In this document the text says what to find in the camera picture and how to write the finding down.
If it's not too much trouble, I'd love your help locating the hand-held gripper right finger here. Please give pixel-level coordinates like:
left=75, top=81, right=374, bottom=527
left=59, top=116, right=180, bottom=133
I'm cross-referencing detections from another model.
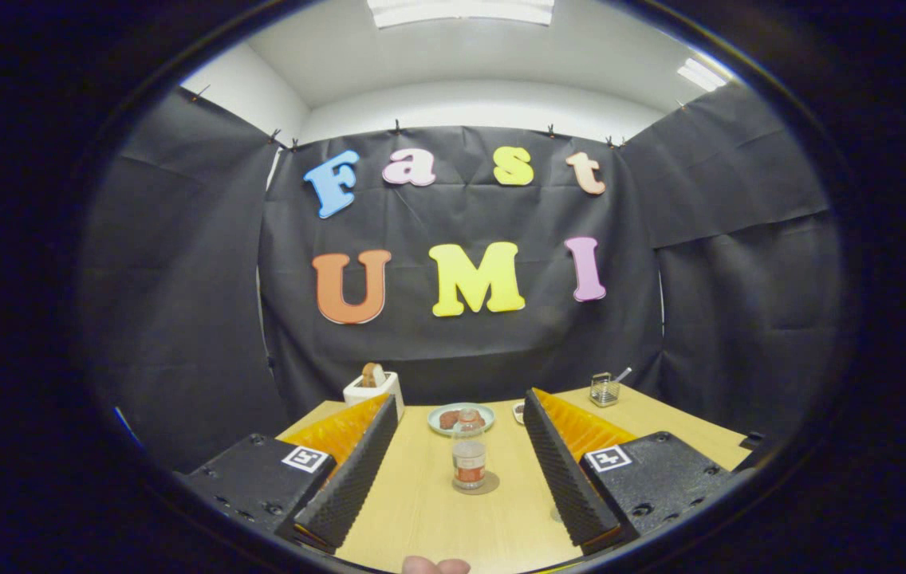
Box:
left=522, top=387, right=733, bottom=551

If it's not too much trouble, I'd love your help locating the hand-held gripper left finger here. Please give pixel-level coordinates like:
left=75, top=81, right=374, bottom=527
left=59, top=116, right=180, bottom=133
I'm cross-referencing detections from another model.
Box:
left=182, top=393, right=400, bottom=551

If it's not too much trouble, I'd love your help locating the round brown coaster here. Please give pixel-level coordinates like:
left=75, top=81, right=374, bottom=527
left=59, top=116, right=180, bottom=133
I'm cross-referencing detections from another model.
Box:
left=451, top=470, right=500, bottom=496

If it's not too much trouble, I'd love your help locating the clear plastic bottle red label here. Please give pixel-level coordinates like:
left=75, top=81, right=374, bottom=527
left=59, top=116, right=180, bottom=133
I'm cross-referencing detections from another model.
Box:
left=452, top=408, right=488, bottom=490

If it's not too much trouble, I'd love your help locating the wooden table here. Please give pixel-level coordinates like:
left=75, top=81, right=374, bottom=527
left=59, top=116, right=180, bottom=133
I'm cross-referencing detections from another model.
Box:
left=278, top=385, right=749, bottom=573

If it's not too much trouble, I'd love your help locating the white toaster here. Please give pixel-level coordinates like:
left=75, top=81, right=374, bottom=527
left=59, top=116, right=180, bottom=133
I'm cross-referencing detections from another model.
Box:
left=343, top=372, right=405, bottom=422

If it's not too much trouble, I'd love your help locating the pale green plate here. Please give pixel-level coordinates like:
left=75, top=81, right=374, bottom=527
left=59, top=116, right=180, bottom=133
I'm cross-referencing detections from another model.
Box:
left=427, top=403, right=495, bottom=437

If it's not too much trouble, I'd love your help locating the small ceiling light panel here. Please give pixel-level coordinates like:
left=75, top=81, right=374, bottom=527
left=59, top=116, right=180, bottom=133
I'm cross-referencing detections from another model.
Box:
left=676, top=57, right=729, bottom=92

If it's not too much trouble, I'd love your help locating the long ceiling light panel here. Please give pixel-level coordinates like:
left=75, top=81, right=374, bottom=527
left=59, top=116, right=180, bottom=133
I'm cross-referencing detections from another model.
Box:
left=367, top=0, right=556, bottom=29

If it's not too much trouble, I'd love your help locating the wire mesh holder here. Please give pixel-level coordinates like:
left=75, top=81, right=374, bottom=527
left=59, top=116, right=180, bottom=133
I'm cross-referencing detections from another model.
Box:
left=589, top=372, right=620, bottom=408

